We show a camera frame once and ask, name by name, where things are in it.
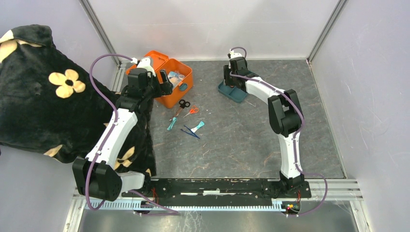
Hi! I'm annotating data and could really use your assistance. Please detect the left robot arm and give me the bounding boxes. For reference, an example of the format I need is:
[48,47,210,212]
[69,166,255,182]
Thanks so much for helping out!
[72,56,173,204]

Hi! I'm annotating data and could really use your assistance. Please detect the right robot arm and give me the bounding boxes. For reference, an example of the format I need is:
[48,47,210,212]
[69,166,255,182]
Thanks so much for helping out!
[224,48,305,197]

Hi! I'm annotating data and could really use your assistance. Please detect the blue plastic tweezers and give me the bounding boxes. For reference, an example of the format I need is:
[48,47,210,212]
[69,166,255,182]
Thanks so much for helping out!
[180,126,200,139]

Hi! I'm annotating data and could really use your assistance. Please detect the blue cotton pad packet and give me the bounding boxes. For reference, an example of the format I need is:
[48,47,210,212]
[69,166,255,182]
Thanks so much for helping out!
[168,71,185,85]

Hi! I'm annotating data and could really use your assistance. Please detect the teal divided tray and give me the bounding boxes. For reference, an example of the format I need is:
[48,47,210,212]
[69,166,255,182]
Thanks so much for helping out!
[218,81,248,103]

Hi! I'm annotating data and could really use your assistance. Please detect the orange medicine kit box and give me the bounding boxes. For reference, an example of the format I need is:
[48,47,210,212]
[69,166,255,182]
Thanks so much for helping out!
[145,50,193,108]

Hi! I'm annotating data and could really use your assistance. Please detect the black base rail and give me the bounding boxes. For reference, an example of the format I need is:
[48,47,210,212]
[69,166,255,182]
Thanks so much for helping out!
[139,178,312,207]

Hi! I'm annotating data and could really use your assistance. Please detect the teal white tube packet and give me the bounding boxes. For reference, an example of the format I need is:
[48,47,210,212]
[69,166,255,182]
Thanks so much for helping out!
[191,121,205,133]

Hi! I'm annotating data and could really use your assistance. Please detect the teal scissor sheath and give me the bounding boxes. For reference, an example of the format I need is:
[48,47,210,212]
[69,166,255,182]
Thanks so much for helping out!
[167,117,177,131]

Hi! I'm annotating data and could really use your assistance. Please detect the orange handled scissors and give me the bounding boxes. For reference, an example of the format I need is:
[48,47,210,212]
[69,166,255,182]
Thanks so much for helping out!
[184,105,199,117]

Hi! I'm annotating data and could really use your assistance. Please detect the black handled scissors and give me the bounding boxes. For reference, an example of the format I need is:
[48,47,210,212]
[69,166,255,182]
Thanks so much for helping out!
[169,99,190,121]

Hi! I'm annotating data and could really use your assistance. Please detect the black floral blanket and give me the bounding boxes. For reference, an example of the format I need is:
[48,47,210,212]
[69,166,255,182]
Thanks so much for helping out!
[0,24,157,177]

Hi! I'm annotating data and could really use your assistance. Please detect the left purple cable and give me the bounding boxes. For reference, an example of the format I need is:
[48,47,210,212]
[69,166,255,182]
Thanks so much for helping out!
[84,54,138,212]

